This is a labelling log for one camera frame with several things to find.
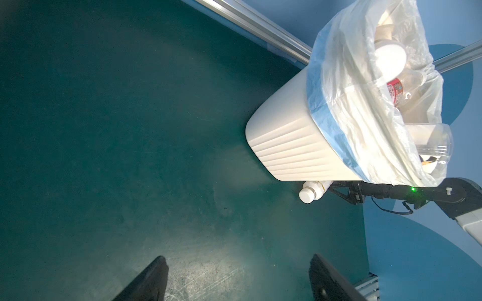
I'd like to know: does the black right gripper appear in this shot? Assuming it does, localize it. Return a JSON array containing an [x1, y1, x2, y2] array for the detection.
[[309, 181, 467, 301]]

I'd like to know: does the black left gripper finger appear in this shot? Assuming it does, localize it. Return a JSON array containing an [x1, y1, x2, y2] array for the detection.
[[113, 256, 169, 301]]

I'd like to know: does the orange white label bottle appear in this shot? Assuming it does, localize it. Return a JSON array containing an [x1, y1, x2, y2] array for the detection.
[[299, 181, 333, 204]]

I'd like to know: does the clear green cap water bottle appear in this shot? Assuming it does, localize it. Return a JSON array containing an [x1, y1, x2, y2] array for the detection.
[[405, 124, 454, 166]]

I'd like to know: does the red green label soda bottle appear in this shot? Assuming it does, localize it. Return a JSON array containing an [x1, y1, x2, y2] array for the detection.
[[387, 68, 427, 107]]

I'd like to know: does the crane label clear bottle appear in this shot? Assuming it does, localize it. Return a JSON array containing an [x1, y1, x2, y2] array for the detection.
[[375, 40, 407, 82]]

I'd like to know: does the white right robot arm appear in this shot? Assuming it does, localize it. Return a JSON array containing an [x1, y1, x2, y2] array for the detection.
[[309, 178, 481, 300]]

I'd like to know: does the white ribbed plastic bin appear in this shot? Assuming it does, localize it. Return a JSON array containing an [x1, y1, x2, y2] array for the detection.
[[246, 69, 360, 181]]

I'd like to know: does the clear blue-edged bin liner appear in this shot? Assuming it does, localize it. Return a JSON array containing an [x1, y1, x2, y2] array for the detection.
[[306, 1, 447, 187]]

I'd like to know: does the aluminium frame back rail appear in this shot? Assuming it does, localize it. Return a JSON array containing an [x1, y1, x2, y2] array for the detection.
[[196, 1, 481, 73]]

